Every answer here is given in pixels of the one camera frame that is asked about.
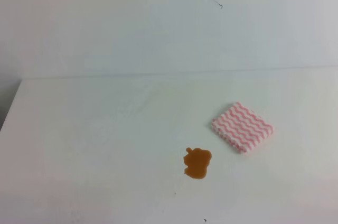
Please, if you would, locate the pink white striped rag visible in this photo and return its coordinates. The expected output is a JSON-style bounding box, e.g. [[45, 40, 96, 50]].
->
[[211, 102, 274, 153]]

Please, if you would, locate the brown coffee stain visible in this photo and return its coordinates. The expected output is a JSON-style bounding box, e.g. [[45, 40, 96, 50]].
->
[[183, 147, 212, 179]]

